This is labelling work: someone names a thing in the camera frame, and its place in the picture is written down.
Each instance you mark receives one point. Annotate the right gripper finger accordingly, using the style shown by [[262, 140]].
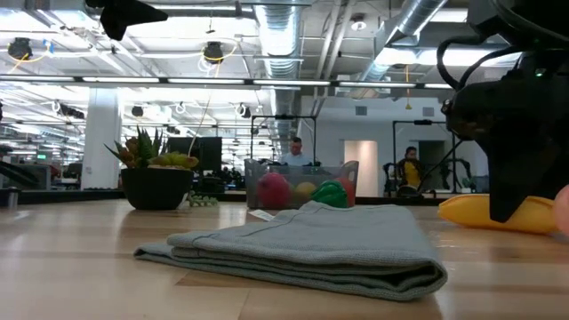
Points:
[[515, 178]]

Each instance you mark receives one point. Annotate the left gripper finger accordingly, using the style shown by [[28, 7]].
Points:
[[124, 15]]

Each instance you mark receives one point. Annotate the pink toy peach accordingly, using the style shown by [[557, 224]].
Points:
[[563, 209]]

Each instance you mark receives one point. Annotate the yellow toy banana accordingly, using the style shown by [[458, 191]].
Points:
[[462, 213]]

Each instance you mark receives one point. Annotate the orange toy orange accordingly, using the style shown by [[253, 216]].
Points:
[[351, 191]]

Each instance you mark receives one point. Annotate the dark green toy pepper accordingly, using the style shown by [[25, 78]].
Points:
[[331, 194]]

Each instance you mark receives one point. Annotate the yellow toy lemon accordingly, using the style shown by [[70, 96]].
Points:
[[304, 189]]

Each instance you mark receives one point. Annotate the red toy fruit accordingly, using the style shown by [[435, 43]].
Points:
[[273, 191]]

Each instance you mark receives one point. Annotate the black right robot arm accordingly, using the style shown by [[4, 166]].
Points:
[[533, 22]]

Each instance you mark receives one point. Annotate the long ceiling light strip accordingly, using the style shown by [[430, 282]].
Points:
[[204, 81]]

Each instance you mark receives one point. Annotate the person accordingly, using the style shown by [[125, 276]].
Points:
[[411, 173], [295, 157]]

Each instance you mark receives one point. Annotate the white square pillar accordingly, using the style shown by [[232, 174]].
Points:
[[101, 142]]

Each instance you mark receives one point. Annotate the black background monitor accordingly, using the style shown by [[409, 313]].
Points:
[[209, 153]]

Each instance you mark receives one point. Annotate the potted succulent plant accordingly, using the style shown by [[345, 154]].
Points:
[[155, 189]]

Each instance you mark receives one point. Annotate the translucent grey plastic container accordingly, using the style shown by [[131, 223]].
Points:
[[251, 178]]

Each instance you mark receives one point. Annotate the folded grey cloth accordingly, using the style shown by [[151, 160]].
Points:
[[311, 240]]

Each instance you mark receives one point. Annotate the black background rig frame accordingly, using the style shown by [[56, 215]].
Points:
[[422, 122], [284, 117]]

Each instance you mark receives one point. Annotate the silver ventilation duct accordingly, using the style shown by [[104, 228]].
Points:
[[282, 35], [418, 18]]

